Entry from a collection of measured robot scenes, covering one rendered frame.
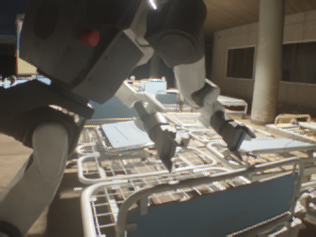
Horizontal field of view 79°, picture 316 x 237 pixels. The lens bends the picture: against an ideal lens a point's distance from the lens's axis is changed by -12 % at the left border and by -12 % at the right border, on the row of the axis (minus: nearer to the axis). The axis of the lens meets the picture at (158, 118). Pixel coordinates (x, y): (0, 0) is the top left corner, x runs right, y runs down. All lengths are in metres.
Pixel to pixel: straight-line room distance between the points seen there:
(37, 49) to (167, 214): 0.52
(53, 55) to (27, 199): 0.39
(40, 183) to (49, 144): 0.11
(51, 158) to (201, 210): 0.44
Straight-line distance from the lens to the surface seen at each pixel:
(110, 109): 2.50
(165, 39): 0.45
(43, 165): 0.58
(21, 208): 0.68
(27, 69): 11.75
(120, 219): 0.55
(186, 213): 0.65
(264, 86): 5.44
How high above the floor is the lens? 1.05
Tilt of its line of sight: 11 degrees down
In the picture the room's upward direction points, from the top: 3 degrees clockwise
